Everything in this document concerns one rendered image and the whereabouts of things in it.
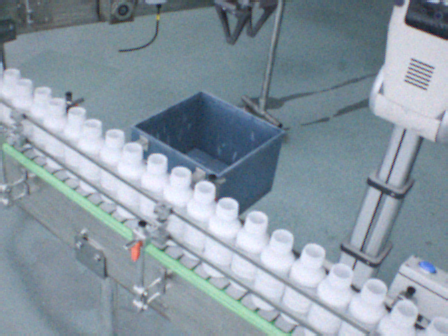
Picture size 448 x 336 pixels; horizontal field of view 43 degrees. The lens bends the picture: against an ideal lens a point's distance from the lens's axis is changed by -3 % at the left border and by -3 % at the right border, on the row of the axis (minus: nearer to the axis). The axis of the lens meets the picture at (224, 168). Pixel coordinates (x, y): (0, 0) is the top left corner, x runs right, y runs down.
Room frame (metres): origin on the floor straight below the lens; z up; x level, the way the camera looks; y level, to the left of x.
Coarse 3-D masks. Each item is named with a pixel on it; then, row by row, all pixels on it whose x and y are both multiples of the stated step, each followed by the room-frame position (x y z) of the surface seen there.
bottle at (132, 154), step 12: (132, 144) 0.95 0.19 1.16; (132, 156) 0.92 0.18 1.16; (120, 168) 0.92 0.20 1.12; (132, 168) 0.91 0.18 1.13; (144, 168) 0.93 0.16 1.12; (132, 180) 0.90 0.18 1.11; (120, 192) 0.91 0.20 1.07; (132, 192) 0.90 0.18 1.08; (132, 204) 0.91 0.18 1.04; (132, 216) 0.91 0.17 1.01
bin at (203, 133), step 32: (192, 96) 1.55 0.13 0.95; (160, 128) 1.44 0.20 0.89; (192, 128) 1.57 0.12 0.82; (224, 128) 1.54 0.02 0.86; (256, 128) 1.48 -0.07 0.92; (192, 160) 1.22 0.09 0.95; (224, 160) 1.53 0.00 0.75; (256, 160) 1.32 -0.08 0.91; (224, 192) 1.21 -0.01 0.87; (256, 192) 1.35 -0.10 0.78
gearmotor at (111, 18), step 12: (108, 0) 2.22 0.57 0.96; (120, 0) 2.24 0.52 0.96; (132, 0) 2.28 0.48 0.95; (144, 0) 2.31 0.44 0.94; (156, 0) 2.29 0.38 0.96; (168, 0) 2.40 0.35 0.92; (108, 12) 2.22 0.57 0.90; (120, 12) 2.23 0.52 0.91; (132, 12) 2.28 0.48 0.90; (156, 24) 2.33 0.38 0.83; (132, 48) 2.38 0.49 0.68
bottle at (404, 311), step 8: (400, 304) 0.63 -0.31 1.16; (408, 304) 0.63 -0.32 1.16; (392, 312) 0.62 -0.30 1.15; (400, 312) 0.63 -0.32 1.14; (408, 312) 0.63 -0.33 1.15; (416, 312) 0.61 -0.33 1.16; (384, 320) 0.62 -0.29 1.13; (392, 320) 0.61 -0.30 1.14; (400, 320) 0.60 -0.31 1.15; (408, 320) 0.60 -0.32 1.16; (384, 328) 0.61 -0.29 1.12; (392, 328) 0.60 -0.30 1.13; (400, 328) 0.60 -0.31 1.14; (408, 328) 0.60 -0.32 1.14
